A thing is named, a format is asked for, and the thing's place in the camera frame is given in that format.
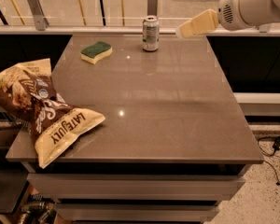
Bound metal railing post left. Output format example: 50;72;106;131
27;0;49;31

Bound grey table drawer unit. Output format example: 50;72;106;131
23;162;248;224

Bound metal railing post right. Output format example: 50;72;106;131
258;23;272;33

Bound metal railing post middle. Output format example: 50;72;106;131
147;0;158;16

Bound Late July chip bag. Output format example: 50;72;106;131
0;59;105;168

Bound green and yellow sponge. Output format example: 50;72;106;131
80;41;113;64

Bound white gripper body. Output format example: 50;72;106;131
217;0;273;31

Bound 7up soda can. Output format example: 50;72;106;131
142;15;160;51

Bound cans under table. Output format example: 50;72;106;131
17;194;56;224

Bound metal railing post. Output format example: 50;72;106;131
258;23;272;33
147;0;158;16
27;0;49;31

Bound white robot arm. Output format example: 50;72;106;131
175;0;280;38

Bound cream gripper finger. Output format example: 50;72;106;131
175;9;219;38

